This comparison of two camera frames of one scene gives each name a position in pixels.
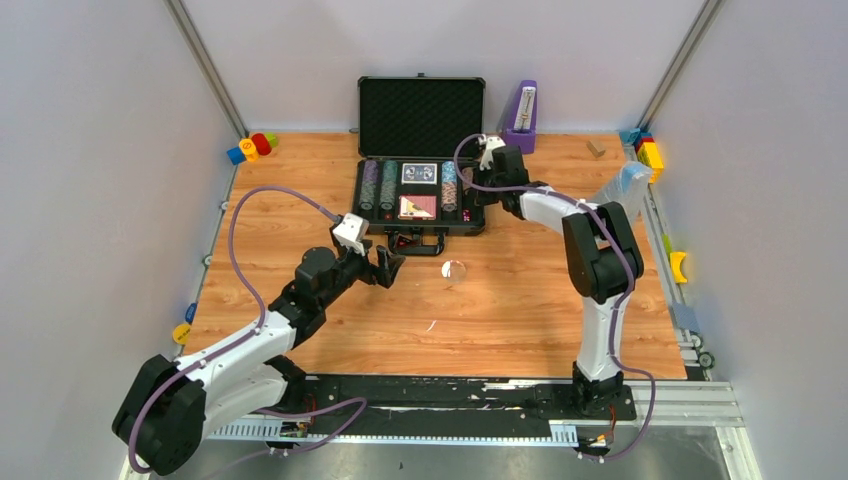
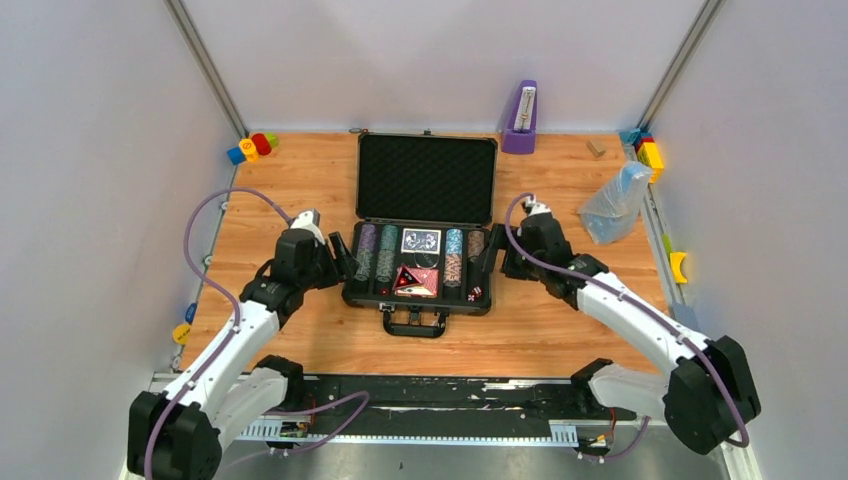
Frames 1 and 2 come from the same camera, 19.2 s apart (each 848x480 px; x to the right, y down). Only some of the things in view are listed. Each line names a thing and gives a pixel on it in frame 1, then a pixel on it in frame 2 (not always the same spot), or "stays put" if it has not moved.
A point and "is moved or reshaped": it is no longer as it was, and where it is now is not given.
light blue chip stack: [449, 172] to [454, 241]
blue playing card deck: [419, 174] to [418, 240]
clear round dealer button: [453, 271] to [425, 260]
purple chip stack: [369, 183] is moved or reshaped
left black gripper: [370, 266] to [330, 258]
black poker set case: [406, 184] to [423, 203]
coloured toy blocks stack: [647, 150] stays put
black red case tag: [403, 242] to [416, 282]
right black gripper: [480, 198] to [499, 239]
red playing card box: [417, 207] to [414, 282]
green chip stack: [389, 176] to [389, 238]
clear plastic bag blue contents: [628, 188] stays put
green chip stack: [387, 195] is moved or reshaped
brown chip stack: [468, 173] to [475, 243]
